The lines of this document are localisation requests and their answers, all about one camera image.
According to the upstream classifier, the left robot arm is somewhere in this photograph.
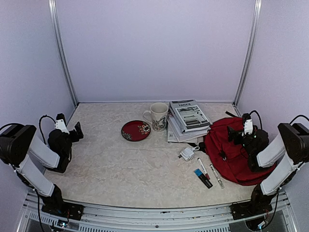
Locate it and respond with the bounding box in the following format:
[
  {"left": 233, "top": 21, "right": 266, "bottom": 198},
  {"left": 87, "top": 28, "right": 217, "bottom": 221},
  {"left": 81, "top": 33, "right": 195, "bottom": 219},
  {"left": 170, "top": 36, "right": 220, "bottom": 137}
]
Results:
[{"left": 0, "top": 119, "right": 84, "bottom": 220}]

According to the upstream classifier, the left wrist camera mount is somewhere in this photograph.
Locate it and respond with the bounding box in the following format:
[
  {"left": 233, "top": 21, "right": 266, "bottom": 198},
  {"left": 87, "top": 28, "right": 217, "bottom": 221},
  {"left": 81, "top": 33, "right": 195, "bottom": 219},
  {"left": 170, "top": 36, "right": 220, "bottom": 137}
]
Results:
[{"left": 55, "top": 113, "right": 69, "bottom": 134}]

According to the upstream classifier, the slim white pen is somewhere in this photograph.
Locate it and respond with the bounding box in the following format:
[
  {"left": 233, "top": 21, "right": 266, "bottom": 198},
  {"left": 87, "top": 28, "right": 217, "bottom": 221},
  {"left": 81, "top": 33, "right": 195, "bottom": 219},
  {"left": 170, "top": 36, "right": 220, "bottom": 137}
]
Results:
[{"left": 210, "top": 164, "right": 225, "bottom": 189}]

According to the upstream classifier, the blue black highlighter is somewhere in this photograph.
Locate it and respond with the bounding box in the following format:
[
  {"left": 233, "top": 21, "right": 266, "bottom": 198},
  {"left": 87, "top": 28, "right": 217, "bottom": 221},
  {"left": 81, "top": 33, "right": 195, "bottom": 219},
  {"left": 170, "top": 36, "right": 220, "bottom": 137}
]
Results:
[{"left": 194, "top": 169, "right": 213, "bottom": 189}]

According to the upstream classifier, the right aluminium frame post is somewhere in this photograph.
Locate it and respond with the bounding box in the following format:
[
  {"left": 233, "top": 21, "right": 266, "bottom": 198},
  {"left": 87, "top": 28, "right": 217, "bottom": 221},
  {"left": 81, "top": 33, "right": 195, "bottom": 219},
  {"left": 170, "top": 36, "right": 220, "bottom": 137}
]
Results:
[{"left": 233, "top": 0, "right": 263, "bottom": 108}]

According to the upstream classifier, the white floral mug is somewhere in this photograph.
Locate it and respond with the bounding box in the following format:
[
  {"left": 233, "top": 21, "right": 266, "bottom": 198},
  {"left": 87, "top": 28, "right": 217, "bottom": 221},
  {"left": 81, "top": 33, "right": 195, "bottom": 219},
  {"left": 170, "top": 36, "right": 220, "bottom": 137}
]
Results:
[{"left": 142, "top": 102, "right": 169, "bottom": 132}]

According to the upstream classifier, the aluminium frame post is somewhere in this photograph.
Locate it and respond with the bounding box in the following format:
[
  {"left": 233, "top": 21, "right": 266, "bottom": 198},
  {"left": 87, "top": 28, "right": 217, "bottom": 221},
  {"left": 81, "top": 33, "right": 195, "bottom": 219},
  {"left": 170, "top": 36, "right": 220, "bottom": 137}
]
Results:
[
  {"left": 48, "top": 0, "right": 79, "bottom": 108},
  {"left": 233, "top": 0, "right": 263, "bottom": 108}
]

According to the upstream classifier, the red backpack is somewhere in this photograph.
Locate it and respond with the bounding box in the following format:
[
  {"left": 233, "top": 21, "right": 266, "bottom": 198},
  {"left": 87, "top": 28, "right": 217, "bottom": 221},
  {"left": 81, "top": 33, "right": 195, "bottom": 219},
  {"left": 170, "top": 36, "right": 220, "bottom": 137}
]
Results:
[{"left": 204, "top": 117, "right": 276, "bottom": 186}]

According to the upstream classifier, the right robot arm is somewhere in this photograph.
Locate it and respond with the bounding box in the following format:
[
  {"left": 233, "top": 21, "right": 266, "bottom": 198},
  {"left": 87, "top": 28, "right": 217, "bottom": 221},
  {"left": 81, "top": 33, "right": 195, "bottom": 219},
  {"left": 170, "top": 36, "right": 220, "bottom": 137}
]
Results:
[{"left": 226, "top": 114, "right": 309, "bottom": 219}]

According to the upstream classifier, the white charger with cable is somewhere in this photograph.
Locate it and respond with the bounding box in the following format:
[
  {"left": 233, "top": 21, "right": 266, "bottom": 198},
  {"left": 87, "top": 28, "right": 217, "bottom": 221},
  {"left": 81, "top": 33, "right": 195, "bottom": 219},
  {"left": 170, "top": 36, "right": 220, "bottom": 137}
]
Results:
[{"left": 178, "top": 146, "right": 200, "bottom": 161}]

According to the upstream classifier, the red floral saucer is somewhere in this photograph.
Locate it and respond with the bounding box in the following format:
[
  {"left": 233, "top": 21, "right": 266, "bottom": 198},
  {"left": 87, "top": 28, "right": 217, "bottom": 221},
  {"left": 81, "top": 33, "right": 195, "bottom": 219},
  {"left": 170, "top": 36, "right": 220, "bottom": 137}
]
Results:
[{"left": 121, "top": 120, "right": 151, "bottom": 142}]

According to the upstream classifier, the thin grey booklet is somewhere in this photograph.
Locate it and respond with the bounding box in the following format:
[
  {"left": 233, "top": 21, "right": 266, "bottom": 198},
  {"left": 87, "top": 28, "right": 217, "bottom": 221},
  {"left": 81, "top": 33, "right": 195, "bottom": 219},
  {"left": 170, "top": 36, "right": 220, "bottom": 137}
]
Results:
[{"left": 167, "top": 127, "right": 198, "bottom": 143}]

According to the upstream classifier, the white Designer Fate book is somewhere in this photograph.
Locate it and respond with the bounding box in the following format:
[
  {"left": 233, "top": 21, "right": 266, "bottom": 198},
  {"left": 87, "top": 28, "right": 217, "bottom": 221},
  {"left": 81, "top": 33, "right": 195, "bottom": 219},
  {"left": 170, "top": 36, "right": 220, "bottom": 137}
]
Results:
[{"left": 167, "top": 114, "right": 208, "bottom": 139}]

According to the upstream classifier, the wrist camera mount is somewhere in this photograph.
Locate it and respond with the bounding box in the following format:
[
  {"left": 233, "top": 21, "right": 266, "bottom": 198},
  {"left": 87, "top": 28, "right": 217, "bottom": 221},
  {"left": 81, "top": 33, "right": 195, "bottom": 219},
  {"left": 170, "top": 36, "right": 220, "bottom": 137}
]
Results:
[
  {"left": 55, "top": 113, "right": 69, "bottom": 134},
  {"left": 242, "top": 113, "right": 254, "bottom": 136}
]

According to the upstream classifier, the grey photo cover book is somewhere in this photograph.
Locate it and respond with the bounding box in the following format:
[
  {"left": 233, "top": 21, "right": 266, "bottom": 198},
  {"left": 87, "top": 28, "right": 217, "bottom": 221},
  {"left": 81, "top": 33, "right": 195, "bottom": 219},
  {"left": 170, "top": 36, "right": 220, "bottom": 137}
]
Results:
[{"left": 169, "top": 100, "right": 212, "bottom": 132}]

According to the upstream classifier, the front aluminium rail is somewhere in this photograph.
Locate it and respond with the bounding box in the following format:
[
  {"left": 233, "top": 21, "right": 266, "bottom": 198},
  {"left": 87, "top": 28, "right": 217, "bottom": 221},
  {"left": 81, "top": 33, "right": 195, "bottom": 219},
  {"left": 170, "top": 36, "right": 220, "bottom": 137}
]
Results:
[{"left": 15, "top": 192, "right": 299, "bottom": 232}]

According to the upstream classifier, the white marker black cap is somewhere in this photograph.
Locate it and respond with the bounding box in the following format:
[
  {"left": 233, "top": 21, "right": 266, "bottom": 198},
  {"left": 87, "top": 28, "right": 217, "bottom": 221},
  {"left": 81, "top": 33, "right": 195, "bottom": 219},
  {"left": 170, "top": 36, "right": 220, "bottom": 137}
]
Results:
[{"left": 197, "top": 158, "right": 207, "bottom": 175}]

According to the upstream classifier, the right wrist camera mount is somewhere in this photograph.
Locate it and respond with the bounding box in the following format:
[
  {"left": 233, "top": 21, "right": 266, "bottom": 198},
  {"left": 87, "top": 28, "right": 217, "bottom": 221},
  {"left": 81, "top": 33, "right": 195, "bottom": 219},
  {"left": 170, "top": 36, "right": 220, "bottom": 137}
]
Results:
[{"left": 242, "top": 113, "right": 254, "bottom": 136}]

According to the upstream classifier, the left aluminium frame post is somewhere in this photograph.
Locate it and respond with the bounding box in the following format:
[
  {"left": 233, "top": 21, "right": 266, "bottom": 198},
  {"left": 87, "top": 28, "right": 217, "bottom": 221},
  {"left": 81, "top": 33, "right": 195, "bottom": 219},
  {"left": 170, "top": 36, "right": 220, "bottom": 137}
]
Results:
[{"left": 48, "top": 0, "right": 79, "bottom": 108}]

